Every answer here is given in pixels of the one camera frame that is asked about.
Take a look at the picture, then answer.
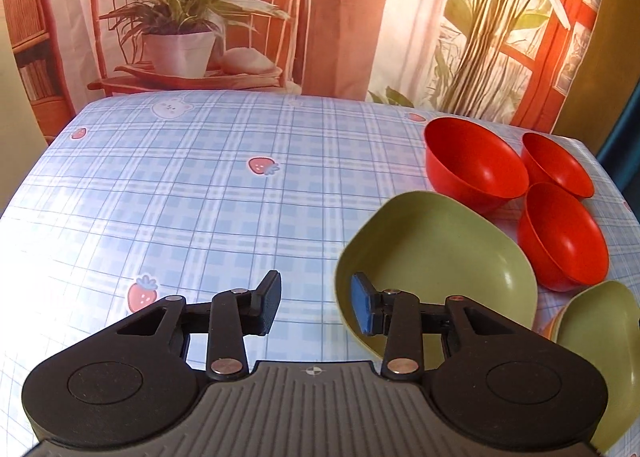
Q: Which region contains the large red bowl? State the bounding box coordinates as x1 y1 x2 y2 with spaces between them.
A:
424 117 530 216

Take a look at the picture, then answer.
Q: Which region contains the small red bowl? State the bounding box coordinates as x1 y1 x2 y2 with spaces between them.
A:
521 132 595 200

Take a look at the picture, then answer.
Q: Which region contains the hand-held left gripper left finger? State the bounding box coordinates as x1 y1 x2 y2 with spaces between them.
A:
116 270 282 382

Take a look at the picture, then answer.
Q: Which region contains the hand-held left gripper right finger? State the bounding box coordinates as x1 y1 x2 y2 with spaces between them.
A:
350 272 537 381

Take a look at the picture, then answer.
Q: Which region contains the printed plant backdrop cloth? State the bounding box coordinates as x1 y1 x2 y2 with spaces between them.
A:
0 0 619 138

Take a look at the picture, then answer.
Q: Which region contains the large green plate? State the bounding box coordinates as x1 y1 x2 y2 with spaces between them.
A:
334 191 539 361

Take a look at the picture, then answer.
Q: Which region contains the blue plaid strawberry tablecloth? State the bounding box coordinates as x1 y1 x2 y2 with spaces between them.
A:
0 89 640 457

